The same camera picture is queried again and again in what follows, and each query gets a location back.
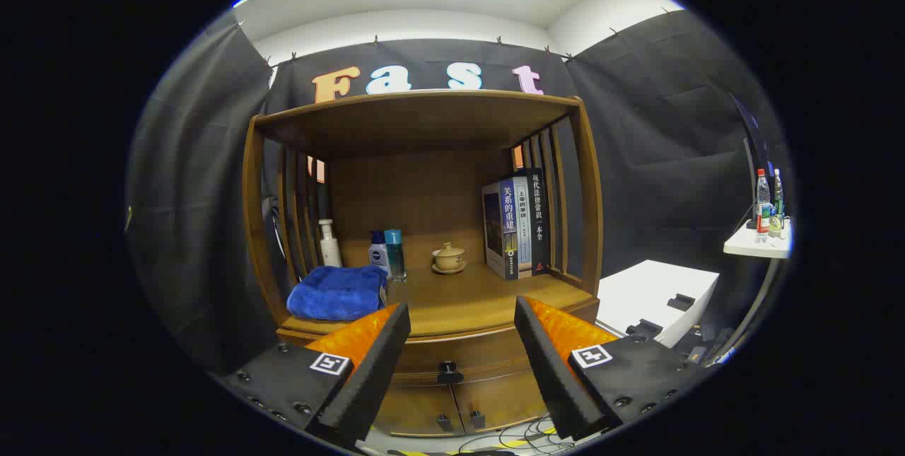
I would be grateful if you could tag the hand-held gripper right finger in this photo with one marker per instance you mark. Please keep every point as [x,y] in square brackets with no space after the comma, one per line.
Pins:
[551,364]

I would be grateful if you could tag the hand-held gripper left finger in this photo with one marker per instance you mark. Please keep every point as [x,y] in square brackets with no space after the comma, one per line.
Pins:
[375,378]

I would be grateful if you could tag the wooden drawer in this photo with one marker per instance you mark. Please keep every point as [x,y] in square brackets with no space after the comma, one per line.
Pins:
[481,355]

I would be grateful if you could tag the wooden cabinet door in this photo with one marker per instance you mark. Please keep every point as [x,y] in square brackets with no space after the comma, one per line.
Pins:
[502,399]
[413,410]

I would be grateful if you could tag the wooden countertop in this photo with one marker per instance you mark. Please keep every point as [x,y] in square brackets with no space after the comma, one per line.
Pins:
[459,300]

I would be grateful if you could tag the wooden cabinet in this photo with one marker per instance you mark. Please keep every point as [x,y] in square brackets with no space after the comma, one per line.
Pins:
[424,124]

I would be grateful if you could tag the yellow black floor tape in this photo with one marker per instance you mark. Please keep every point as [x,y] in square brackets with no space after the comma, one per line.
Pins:
[523,442]

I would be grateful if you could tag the blue towel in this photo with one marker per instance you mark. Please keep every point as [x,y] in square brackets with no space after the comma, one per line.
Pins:
[332,293]

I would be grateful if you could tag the white lotion bottle blue cap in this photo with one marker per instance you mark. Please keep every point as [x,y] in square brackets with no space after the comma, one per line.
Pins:
[377,256]

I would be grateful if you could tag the clear blue bottle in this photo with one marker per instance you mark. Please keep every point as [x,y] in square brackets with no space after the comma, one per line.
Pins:
[395,254]

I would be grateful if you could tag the white box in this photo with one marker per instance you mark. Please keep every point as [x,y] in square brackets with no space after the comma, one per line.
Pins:
[650,286]

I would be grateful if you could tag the tan saucer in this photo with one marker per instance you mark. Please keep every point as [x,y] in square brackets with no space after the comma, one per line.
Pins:
[449,271]

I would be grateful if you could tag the book with white spine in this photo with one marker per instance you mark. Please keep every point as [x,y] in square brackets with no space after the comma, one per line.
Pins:
[524,230]

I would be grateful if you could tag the white pump bottle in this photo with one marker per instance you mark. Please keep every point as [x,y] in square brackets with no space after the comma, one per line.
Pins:
[329,247]

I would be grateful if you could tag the tan lidded teacup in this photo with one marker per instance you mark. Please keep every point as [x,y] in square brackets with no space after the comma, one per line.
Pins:
[449,255]

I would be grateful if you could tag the black equipment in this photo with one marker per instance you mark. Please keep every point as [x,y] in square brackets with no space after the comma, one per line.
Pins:
[696,350]

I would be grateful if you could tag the book with blue spine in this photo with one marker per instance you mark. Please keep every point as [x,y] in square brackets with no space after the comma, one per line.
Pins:
[495,230]

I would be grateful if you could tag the book with black spine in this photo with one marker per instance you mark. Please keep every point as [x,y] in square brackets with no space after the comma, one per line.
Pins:
[539,215]

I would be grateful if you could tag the white side table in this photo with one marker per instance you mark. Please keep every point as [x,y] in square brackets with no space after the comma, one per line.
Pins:
[753,245]

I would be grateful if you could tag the clear bottle red label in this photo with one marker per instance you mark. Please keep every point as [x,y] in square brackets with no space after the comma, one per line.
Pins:
[763,208]

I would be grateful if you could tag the green bottle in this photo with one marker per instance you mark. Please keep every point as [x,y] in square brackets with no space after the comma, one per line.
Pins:
[778,201]

